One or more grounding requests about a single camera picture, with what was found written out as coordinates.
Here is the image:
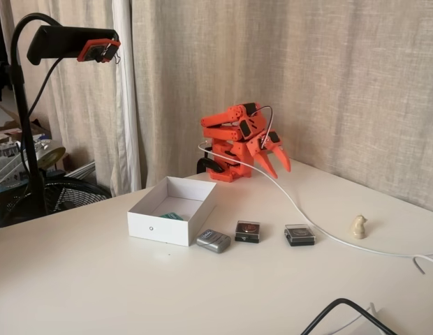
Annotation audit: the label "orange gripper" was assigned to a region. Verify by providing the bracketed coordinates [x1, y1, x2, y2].
[246, 129, 292, 180]

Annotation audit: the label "white cardboard bin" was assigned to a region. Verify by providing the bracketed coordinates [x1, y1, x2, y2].
[127, 175, 218, 247]

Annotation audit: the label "black table clamp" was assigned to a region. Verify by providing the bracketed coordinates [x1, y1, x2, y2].
[196, 157, 227, 174]

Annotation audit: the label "black case with copper coin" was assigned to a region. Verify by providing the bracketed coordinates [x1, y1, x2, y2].
[234, 220, 262, 244]

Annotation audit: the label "black case with dark coin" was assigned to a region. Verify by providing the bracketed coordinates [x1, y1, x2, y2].
[284, 223, 317, 248]

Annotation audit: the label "beige linen curtain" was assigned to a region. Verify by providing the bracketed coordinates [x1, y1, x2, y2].
[131, 0, 433, 214]

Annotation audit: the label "grey metal tin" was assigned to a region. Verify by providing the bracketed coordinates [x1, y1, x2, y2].
[196, 228, 232, 255]

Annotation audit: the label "cream animal figurine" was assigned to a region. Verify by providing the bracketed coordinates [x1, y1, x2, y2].
[348, 214, 369, 240]

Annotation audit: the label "white rack rods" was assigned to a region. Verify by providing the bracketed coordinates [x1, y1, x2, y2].
[61, 159, 96, 179]

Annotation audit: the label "black fan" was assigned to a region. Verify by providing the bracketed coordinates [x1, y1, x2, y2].
[41, 175, 112, 214]

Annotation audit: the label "orange-framed webcam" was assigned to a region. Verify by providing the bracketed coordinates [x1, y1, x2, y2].
[76, 38, 122, 65]

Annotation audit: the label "silver lamp head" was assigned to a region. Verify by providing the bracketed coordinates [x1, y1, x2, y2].
[36, 145, 66, 169]

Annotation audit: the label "brown cardboard box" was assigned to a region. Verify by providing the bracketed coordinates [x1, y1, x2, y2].
[0, 99, 52, 140]

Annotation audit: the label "black gooseneck stand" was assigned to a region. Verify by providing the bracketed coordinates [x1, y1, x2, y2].
[9, 12, 64, 216]

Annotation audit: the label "black and white servo wire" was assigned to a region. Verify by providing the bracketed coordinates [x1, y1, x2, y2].
[253, 105, 275, 151]

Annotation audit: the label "long white cable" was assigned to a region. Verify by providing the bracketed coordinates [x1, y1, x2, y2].
[198, 139, 433, 275]

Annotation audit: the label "thick black cable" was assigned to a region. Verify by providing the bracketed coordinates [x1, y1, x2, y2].
[300, 297, 399, 335]

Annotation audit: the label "black camera holder bar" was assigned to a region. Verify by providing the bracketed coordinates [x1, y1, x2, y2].
[26, 26, 120, 66]

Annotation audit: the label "black webcam cable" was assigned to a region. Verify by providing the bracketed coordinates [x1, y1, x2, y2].
[0, 57, 64, 237]

